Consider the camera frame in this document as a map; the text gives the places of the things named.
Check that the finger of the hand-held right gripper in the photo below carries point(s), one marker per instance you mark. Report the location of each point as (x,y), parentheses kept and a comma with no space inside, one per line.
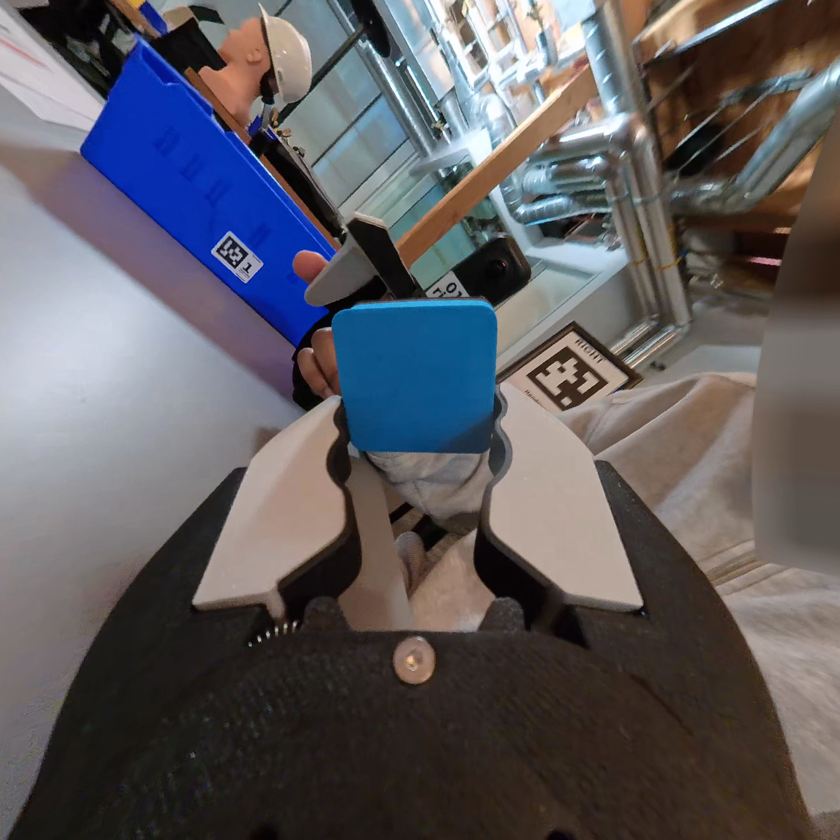
(338,279)
(384,256)

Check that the wooden post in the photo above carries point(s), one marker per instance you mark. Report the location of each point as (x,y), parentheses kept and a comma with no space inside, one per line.
(499,164)

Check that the person's right hand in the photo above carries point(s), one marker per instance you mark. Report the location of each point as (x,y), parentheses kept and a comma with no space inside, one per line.
(318,364)

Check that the mannequin head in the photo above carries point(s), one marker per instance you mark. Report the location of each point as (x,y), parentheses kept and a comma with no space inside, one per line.
(236,62)

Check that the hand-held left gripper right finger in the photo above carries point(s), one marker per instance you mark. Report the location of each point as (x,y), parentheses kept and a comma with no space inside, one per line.
(558,518)

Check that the blue foam eraser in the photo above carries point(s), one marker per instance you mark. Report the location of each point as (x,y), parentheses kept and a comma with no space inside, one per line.
(413,374)

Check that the white hard hat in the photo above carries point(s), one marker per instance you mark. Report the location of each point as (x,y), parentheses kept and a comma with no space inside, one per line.
(289,52)

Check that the blue plastic bin with tag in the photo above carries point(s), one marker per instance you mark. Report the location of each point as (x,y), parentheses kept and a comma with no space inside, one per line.
(184,170)

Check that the person's grey hoodie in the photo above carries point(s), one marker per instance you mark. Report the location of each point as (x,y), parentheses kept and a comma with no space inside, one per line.
(689,472)

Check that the silver ventilation ducts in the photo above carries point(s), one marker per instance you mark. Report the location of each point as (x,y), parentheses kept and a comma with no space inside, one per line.
(630,197)

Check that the framed marker sign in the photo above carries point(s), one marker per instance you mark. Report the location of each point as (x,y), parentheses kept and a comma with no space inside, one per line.
(571,380)

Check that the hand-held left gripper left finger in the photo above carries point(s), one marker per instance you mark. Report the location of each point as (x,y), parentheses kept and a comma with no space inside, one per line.
(282,512)

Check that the person's right forearm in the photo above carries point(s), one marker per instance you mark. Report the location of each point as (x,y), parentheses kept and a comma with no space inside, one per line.
(426,479)

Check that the black pole lamp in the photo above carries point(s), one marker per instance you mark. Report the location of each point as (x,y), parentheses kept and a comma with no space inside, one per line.
(374,26)

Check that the white paper sheet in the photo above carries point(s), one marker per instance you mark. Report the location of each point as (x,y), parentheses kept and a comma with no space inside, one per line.
(33,72)

